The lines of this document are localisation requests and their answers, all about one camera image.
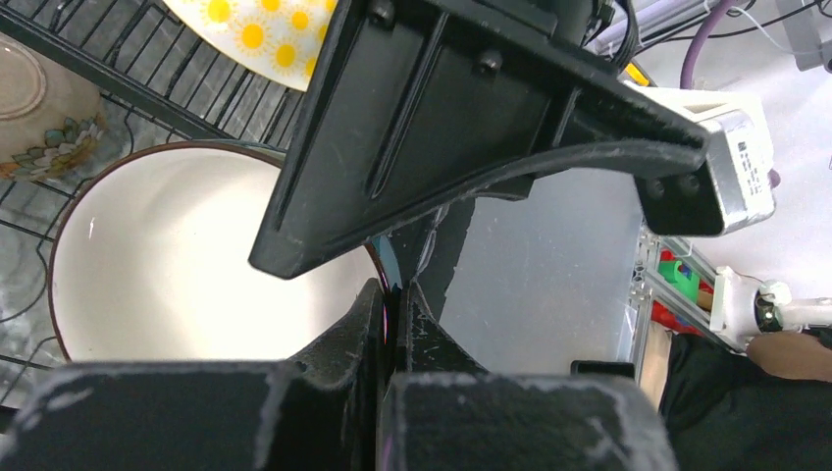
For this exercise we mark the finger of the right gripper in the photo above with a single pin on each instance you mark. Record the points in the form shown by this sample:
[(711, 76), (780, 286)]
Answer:
[(416, 104)]

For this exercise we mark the blue yellow patterned bowl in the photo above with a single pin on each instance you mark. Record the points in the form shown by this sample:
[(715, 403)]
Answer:
[(279, 40)]

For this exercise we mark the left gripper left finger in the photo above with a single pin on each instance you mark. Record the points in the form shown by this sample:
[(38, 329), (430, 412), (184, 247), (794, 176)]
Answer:
[(316, 410)]

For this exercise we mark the teal white bowl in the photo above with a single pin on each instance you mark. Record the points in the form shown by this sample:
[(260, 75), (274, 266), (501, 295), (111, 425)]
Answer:
[(151, 263)]

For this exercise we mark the black wire dish rack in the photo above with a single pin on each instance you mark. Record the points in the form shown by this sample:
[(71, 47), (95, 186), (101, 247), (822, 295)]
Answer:
[(160, 83)]

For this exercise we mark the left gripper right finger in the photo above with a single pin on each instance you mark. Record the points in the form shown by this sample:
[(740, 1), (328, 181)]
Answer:
[(445, 411)]

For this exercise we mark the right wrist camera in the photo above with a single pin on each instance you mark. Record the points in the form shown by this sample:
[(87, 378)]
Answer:
[(732, 189)]

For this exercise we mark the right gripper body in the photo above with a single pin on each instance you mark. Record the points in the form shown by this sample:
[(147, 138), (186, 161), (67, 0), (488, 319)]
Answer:
[(580, 22)]

